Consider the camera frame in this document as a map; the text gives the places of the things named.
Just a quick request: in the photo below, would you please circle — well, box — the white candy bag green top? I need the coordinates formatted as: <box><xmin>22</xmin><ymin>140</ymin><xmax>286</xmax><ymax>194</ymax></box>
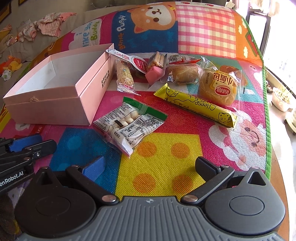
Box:
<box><xmin>93</xmin><ymin>97</ymin><xmax>167</xmax><ymax>156</ymax></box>

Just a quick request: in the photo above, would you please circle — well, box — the pink cardboard gift box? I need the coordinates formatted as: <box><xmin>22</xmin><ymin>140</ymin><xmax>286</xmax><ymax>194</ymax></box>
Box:
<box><xmin>3</xmin><ymin>44</ymin><xmax>115</xmax><ymax>126</ymax></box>

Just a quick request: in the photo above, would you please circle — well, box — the round bun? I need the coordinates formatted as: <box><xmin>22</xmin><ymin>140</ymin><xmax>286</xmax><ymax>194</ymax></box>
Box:
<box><xmin>198</xmin><ymin>56</ymin><xmax>248</xmax><ymax>106</ymax></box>

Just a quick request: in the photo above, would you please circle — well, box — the yellow cheese snack bar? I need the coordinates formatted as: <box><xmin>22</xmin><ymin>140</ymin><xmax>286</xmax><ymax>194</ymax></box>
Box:
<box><xmin>154</xmin><ymin>84</ymin><xmax>237</xmax><ymax>128</ymax></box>

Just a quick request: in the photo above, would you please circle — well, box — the oblong bread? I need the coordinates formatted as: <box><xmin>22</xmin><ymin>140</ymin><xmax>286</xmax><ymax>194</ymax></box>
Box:
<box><xmin>166</xmin><ymin>63</ymin><xmax>202</xmax><ymax>85</ymax></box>

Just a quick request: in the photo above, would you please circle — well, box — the cereal bar clear wrapper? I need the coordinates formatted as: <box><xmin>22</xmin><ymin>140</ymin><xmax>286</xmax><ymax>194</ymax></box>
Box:
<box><xmin>115</xmin><ymin>59</ymin><xmax>139</xmax><ymax>95</ymax></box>

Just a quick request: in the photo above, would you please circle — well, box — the biscuit sticks pink pack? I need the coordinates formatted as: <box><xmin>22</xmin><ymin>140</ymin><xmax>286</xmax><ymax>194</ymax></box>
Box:
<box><xmin>145</xmin><ymin>51</ymin><xmax>167</xmax><ymax>86</ymax></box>

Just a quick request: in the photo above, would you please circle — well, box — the colourful cartoon play mat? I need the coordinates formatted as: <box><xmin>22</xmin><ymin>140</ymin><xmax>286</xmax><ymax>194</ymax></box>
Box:
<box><xmin>1</xmin><ymin>2</ymin><xmax>271</xmax><ymax>197</ymax></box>

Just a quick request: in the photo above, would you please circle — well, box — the orange yellow plush toy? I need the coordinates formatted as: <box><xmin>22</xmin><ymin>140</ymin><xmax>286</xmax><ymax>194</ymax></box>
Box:
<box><xmin>1</xmin><ymin>56</ymin><xmax>22</xmax><ymax>81</ymax></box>

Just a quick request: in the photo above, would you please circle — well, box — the grey bed pillow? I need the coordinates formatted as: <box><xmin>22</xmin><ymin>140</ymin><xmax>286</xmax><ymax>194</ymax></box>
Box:
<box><xmin>0</xmin><ymin>4</ymin><xmax>130</xmax><ymax>63</ymax></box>

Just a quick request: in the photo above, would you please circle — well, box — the white planter pot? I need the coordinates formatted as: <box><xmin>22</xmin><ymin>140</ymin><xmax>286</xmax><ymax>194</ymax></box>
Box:
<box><xmin>272</xmin><ymin>86</ymin><xmax>292</xmax><ymax>112</ymax></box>

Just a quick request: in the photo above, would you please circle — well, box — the small red white snack packet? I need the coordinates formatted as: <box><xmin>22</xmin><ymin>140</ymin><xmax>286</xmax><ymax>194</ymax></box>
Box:
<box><xmin>169</xmin><ymin>54</ymin><xmax>201</xmax><ymax>64</ymax></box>

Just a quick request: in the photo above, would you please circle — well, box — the pink baby clothes pile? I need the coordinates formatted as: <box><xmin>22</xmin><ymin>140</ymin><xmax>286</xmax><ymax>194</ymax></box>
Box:
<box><xmin>4</xmin><ymin>12</ymin><xmax>76</xmax><ymax>47</ymax></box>

